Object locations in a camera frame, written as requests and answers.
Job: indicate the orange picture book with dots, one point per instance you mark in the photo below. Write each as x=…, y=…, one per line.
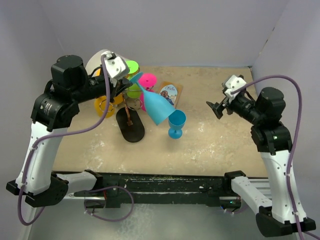
x=171, y=92

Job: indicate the orange wine glass front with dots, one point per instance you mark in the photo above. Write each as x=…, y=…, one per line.
x=118, y=98

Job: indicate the orange wine glass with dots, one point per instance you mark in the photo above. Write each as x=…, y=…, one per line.
x=100, y=104
x=118, y=98

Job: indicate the white cylinder container orange lid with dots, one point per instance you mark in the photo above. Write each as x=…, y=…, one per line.
x=95, y=61

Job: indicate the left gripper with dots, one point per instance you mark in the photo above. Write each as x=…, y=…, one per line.
x=121, y=85

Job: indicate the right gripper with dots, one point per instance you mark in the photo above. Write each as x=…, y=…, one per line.
x=218, y=108

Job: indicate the orange wine glass back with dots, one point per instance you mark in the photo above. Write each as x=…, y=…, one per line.
x=100, y=104

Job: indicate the blue wine glass front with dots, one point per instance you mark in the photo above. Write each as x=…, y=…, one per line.
x=157, y=107

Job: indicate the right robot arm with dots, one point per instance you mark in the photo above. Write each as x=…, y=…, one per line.
x=282, y=214

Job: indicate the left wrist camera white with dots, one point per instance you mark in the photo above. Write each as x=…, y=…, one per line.
x=114, y=66

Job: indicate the pink wine glass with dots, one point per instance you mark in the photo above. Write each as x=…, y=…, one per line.
x=148, y=81

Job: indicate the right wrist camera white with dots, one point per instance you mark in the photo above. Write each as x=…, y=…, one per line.
x=232, y=84

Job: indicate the blue wine glass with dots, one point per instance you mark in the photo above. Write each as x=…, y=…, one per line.
x=176, y=122
x=157, y=107

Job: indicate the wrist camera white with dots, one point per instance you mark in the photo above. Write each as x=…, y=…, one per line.
x=114, y=66
x=232, y=84

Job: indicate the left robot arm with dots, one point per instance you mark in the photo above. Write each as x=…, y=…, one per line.
x=52, y=114

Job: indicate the metal wine glass rack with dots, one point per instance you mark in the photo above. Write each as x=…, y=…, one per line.
x=128, y=119

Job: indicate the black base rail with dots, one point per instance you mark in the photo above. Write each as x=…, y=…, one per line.
x=162, y=189

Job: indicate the green wine glass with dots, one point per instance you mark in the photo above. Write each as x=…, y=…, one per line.
x=133, y=91

